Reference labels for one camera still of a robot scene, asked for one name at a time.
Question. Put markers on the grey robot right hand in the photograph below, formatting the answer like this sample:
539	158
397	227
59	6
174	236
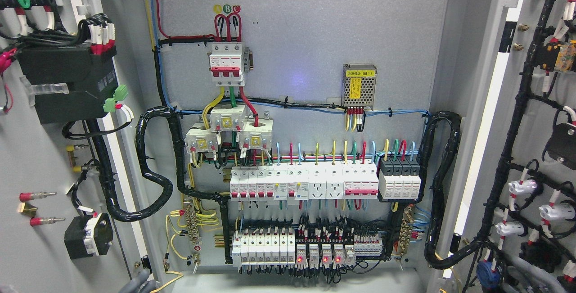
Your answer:
140	283

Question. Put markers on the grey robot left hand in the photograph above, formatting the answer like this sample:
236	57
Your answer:
533	279

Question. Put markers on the grey cabinet door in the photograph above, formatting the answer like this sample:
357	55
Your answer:
35	175
479	83

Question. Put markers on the white lower breaker row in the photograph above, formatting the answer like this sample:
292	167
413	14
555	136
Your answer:
264	248

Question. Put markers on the black white surge protector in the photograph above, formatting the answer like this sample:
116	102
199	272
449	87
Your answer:
399	181

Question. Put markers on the white socket breaker row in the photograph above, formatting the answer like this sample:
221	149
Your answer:
308	180

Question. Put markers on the white current transformers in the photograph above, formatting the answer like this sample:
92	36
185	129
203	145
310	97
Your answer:
227	124

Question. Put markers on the relay row with red leds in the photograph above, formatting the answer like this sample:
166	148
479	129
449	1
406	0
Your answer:
318	256

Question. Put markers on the black digital power meter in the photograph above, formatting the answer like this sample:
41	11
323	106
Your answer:
70	83

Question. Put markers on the red white main breaker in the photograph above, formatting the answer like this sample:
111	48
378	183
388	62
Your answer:
229	63

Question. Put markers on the metal mesh power supply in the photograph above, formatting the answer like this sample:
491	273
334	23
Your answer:
359	85

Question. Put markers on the yellow terminal post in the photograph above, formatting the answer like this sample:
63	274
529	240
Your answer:
81	157

